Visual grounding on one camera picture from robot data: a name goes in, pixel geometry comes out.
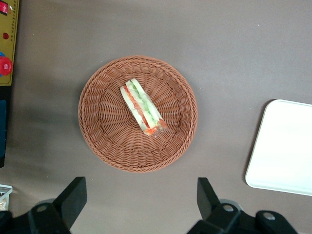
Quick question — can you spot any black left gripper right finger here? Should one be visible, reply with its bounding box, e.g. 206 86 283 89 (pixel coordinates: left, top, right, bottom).
187 177 242 234

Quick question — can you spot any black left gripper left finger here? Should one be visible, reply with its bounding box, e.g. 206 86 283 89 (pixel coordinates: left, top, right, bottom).
28 176 88 234

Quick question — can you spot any vegetable sandwich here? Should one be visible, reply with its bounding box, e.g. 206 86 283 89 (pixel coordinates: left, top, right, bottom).
119 78 168 136

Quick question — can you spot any round brown wicker basket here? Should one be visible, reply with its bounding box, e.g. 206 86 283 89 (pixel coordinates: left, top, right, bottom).
78 55 198 173

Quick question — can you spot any cream plastic tray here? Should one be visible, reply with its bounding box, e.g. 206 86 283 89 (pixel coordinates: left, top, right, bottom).
245 99 312 196

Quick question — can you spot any red emergency stop button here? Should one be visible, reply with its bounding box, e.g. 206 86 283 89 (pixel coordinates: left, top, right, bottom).
0 51 13 78

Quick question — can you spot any black control box yellow panel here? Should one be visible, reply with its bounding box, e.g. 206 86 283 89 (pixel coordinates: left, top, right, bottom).
0 0 20 169

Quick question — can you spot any white wire rack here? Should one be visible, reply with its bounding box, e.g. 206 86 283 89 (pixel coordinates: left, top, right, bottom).
0 184 13 212

